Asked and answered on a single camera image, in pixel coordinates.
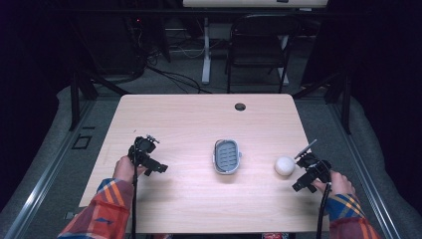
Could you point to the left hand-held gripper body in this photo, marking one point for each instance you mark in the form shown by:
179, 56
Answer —
143, 149

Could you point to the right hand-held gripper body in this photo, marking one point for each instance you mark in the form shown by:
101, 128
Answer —
315, 167

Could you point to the white round soap ball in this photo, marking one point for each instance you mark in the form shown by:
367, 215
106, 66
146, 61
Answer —
284, 166

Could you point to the grey soap dish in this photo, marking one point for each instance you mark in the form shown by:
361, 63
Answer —
226, 156

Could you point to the person's left hand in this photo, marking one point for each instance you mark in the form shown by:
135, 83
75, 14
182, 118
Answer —
124, 170

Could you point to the person's right hand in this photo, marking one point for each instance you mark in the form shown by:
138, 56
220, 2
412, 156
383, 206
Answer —
338, 184

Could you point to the red packet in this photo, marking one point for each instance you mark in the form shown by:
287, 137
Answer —
273, 236

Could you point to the black folding chair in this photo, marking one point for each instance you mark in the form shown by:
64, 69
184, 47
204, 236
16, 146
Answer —
258, 49

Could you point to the white desk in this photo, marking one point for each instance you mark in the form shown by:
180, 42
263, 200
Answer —
232, 6

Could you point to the aluminium floor rail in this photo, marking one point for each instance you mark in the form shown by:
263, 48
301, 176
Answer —
43, 179
365, 172

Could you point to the black metal frame stand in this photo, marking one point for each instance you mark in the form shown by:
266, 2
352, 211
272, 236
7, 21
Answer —
79, 96
338, 93

